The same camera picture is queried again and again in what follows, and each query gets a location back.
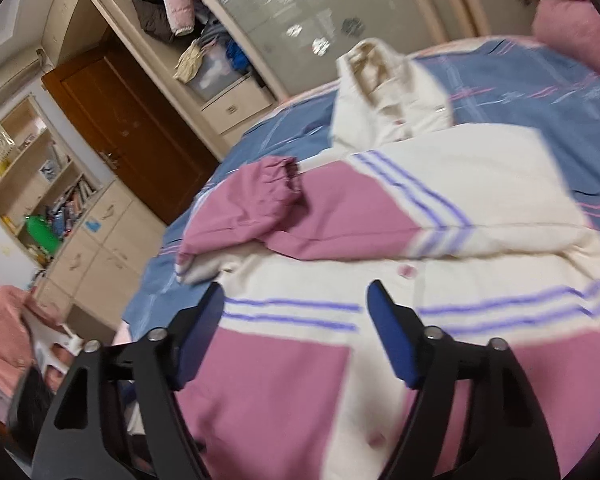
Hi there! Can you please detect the blue striped blanket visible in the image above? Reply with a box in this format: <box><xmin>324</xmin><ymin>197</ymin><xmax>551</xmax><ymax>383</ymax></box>
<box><xmin>122</xmin><ymin>37</ymin><xmax>600</xmax><ymax>331</ymax></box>

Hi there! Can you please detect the pink rolled quilt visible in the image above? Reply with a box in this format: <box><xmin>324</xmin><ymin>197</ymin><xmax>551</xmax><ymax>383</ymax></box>
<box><xmin>517</xmin><ymin>0</ymin><xmax>600</xmax><ymax>71</ymax></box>

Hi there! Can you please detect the cream crumpled cloth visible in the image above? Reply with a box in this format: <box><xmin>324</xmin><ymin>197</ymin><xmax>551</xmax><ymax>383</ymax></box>
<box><xmin>172</xmin><ymin>40</ymin><xmax>206</xmax><ymax>83</ymax></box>

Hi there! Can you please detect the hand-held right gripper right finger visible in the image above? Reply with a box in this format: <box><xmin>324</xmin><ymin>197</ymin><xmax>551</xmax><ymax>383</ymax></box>
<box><xmin>366</xmin><ymin>280</ymin><xmax>561</xmax><ymax>480</ymax></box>

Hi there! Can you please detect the beige bookshelf cabinet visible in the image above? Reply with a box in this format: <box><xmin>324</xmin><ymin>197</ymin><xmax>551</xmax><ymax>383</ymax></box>
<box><xmin>0</xmin><ymin>95</ymin><xmax>168</xmax><ymax>331</ymax></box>

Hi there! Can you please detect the green plastic object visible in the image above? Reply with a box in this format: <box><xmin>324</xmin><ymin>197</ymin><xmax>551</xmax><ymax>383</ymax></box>
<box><xmin>24</xmin><ymin>214</ymin><xmax>63</xmax><ymax>256</ymax></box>

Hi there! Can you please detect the dark brown jacket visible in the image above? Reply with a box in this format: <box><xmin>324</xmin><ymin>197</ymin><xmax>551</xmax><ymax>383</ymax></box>
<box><xmin>131</xmin><ymin>0</ymin><xmax>176</xmax><ymax>43</ymax></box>

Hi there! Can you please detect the blue cloth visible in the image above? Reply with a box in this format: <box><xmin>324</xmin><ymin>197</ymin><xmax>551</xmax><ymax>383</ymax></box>
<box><xmin>225</xmin><ymin>40</ymin><xmax>251</xmax><ymax>71</ymax></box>

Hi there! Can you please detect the beige wardrobe drawer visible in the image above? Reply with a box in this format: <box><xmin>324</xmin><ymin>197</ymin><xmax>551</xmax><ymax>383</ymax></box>
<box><xmin>202</xmin><ymin>77</ymin><xmax>273</xmax><ymax>133</ymax></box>

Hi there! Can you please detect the pink fluffy cloth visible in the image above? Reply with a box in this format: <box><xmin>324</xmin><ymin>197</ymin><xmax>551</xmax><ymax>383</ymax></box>
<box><xmin>0</xmin><ymin>285</ymin><xmax>48</xmax><ymax>401</ymax></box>

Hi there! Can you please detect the beige wardrobe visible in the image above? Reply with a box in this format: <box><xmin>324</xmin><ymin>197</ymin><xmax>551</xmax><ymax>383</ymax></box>
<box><xmin>92</xmin><ymin>0</ymin><xmax>536</xmax><ymax>136</ymax></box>

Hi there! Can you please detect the grey clothes pile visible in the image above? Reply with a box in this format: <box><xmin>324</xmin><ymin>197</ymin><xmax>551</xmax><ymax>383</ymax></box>
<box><xmin>195</xmin><ymin>2</ymin><xmax>236</xmax><ymax>48</ymax></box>

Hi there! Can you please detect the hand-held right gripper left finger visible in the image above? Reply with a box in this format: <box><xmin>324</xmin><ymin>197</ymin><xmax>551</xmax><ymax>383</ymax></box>
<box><xmin>30</xmin><ymin>282</ymin><xmax>226</xmax><ymax>480</ymax></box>

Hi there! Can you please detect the pink and white hooded jacket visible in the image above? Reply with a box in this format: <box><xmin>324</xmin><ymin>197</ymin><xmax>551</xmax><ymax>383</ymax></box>
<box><xmin>172</xmin><ymin>37</ymin><xmax>600</xmax><ymax>480</ymax></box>

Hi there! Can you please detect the row of books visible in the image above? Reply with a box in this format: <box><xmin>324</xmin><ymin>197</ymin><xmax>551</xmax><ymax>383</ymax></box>
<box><xmin>45</xmin><ymin>175</ymin><xmax>98</xmax><ymax>241</ymax></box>

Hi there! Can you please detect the brown wooden door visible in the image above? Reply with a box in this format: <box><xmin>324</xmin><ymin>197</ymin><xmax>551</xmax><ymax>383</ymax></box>
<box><xmin>41</xmin><ymin>27</ymin><xmax>221</xmax><ymax>226</ymax></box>

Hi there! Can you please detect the clear storage box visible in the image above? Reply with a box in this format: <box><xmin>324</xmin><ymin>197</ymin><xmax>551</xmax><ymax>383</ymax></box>
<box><xmin>185</xmin><ymin>45</ymin><xmax>253</xmax><ymax>101</ymax></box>

